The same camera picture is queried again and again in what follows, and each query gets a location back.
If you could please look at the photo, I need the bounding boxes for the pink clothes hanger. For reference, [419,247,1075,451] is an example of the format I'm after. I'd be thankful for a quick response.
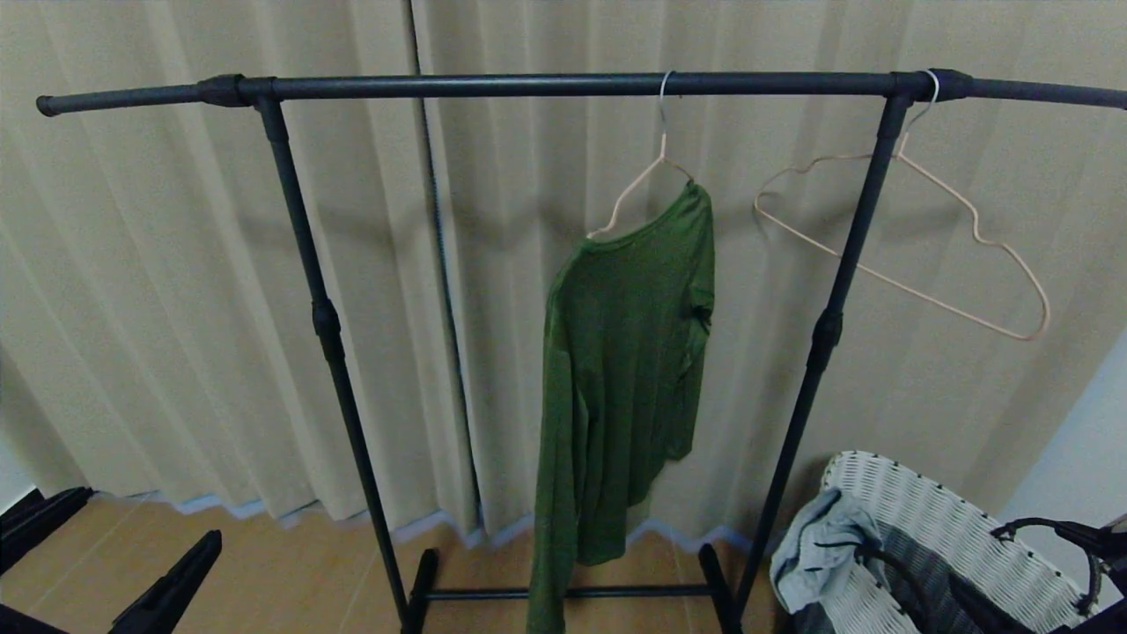
[755,70,1052,343]
[586,70,696,241]

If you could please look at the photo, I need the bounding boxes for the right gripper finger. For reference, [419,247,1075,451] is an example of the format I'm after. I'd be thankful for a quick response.
[947,572,1040,634]
[1052,521,1127,560]

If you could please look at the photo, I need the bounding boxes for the beige curtain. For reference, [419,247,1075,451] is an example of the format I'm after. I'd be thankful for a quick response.
[0,0,1127,551]

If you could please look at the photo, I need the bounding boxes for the green long-sleeved shirt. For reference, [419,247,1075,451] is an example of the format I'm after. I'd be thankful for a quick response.
[527,181,716,634]

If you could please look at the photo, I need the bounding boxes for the white laundry basket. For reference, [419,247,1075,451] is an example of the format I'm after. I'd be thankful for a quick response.
[788,451,1103,634]

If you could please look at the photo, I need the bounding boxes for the pale grey shorts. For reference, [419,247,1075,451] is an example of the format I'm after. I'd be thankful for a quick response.
[770,489,890,615]

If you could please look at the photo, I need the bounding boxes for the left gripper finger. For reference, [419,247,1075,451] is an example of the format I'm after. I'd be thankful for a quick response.
[110,530,223,634]
[0,487,93,573]

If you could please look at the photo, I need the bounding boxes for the black clothes rack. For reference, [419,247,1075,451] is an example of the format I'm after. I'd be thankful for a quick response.
[35,69,1127,634]

